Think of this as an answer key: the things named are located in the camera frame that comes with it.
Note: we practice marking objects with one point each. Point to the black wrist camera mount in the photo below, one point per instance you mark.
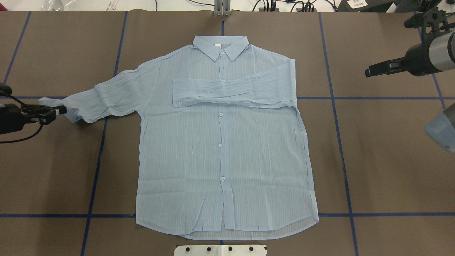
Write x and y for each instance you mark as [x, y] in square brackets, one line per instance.
[434, 22]

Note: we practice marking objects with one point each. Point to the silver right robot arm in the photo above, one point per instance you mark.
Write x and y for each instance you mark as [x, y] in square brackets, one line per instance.
[430, 57]

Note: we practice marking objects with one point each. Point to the light blue button shirt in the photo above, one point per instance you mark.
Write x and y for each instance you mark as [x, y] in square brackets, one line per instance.
[223, 150]

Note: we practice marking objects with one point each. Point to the white camera pole base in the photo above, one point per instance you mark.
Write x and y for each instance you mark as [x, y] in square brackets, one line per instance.
[222, 250]

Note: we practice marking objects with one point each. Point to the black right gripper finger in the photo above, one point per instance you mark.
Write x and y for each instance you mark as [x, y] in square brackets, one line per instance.
[386, 67]

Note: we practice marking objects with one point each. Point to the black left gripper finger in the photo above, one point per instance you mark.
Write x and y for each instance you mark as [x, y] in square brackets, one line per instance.
[44, 115]

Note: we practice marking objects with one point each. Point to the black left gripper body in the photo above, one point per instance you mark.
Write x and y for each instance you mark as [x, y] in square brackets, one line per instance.
[10, 119]

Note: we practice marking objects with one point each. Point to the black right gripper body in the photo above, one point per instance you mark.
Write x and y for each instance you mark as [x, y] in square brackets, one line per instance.
[416, 61]

